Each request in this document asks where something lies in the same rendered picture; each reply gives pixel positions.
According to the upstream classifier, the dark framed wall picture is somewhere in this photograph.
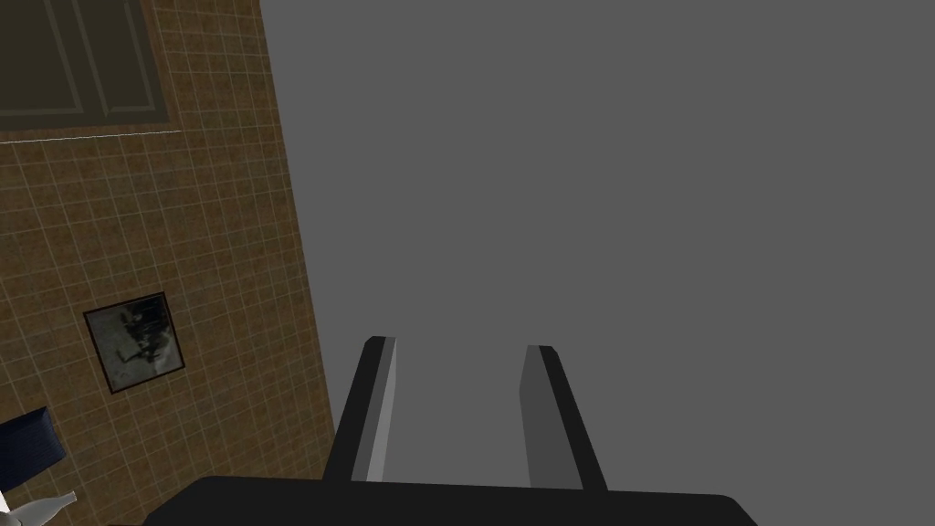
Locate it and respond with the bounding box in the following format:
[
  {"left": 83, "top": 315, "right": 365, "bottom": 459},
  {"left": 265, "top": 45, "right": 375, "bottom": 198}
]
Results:
[{"left": 83, "top": 291, "right": 186, "bottom": 395}]

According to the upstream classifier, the white bottle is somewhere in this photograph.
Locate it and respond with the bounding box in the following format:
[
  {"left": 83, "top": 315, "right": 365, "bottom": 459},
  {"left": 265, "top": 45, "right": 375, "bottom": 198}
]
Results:
[{"left": 0, "top": 490, "right": 78, "bottom": 526}]

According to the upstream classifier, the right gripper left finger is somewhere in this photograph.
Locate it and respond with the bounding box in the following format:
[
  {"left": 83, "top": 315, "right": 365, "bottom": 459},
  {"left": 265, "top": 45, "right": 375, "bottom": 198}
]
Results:
[{"left": 321, "top": 335, "right": 398, "bottom": 483}]

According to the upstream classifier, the dark blue chair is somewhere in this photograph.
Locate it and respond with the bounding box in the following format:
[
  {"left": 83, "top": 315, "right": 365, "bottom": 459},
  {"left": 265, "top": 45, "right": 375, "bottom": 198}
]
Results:
[{"left": 0, "top": 406, "right": 68, "bottom": 493}]

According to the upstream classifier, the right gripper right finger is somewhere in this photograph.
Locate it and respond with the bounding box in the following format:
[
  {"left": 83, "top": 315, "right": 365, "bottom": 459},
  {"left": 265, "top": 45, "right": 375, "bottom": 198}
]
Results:
[{"left": 519, "top": 344, "right": 609, "bottom": 491}]

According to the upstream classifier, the dark panelled window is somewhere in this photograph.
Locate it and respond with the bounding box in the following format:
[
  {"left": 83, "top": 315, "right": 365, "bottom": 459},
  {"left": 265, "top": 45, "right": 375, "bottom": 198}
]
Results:
[{"left": 0, "top": 0, "right": 172, "bottom": 134}]

